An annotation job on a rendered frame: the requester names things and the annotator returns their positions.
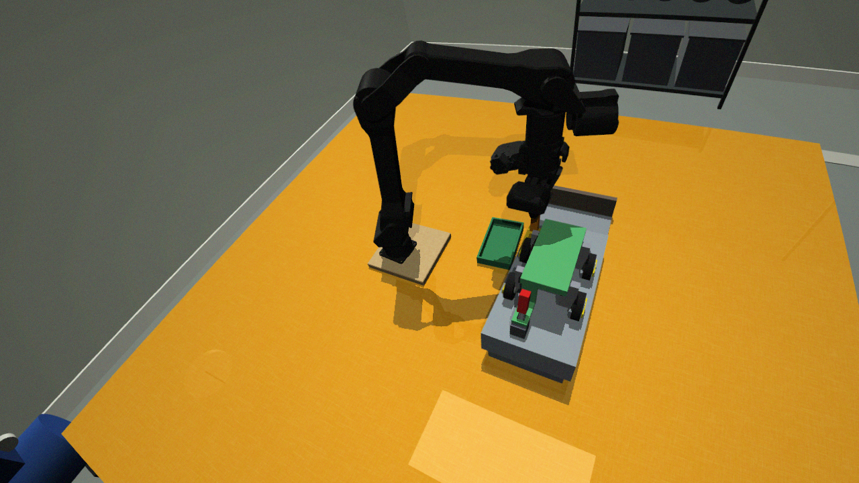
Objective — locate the grey ramp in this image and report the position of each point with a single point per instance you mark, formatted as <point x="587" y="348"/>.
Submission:
<point x="551" y="342"/>

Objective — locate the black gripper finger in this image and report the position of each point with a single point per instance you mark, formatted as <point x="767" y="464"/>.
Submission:
<point x="532" y="215"/>
<point x="551" y="181"/>

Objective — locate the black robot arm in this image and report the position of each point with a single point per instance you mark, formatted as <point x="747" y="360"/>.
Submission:
<point x="541" y="77"/>

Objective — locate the red-headed pin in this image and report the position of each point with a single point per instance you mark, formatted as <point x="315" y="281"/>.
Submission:
<point x="523" y="303"/>

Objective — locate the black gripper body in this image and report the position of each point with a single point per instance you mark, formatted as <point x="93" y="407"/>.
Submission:
<point x="542" y="162"/>

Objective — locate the green four-wheeled trolley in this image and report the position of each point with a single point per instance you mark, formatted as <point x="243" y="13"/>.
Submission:
<point x="551" y="255"/>

